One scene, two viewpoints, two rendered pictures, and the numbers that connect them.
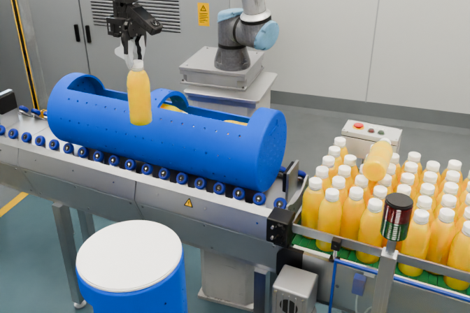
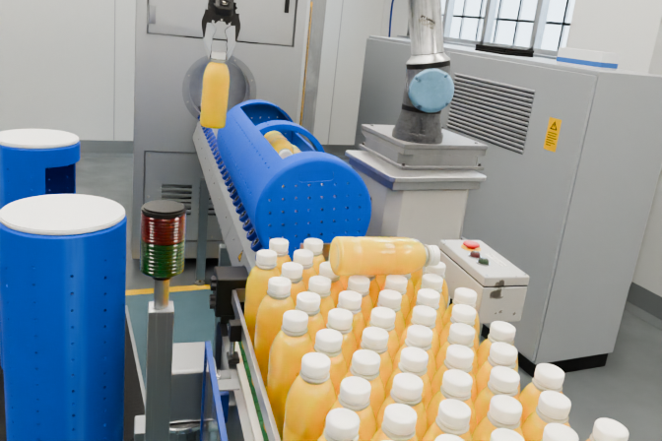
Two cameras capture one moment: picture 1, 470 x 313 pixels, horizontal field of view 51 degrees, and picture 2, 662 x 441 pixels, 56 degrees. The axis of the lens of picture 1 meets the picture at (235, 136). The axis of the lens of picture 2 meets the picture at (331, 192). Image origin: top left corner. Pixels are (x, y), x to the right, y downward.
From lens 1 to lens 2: 1.34 m
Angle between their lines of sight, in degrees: 45
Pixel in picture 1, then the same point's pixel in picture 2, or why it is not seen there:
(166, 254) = (73, 223)
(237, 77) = (399, 148)
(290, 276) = (186, 350)
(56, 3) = not seen: hidden behind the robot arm
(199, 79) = (372, 144)
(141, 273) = (33, 220)
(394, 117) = not seen: outside the picture
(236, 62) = (407, 128)
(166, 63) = (498, 191)
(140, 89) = (207, 81)
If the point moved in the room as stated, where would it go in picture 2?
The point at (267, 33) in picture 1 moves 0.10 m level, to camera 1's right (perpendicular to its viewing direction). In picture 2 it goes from (425, 85) to (455, 91)
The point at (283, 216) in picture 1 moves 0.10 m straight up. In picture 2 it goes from (230, 274) to (231, 229)
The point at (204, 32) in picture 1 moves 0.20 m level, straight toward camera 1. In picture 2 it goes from (548, 159) to (526, 163)
